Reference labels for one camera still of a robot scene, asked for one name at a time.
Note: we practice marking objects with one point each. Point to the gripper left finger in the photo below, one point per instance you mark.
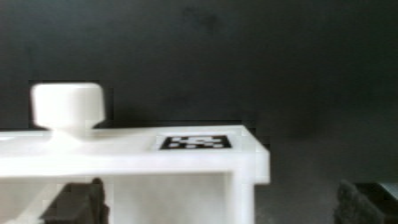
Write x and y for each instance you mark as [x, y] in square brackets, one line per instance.
[78, 207]

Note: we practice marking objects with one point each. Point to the white front drawer tray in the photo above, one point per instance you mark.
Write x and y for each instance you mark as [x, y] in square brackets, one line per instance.
[179, 171]

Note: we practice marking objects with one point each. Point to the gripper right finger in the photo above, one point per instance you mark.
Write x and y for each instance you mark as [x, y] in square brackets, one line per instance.
[366, 203]

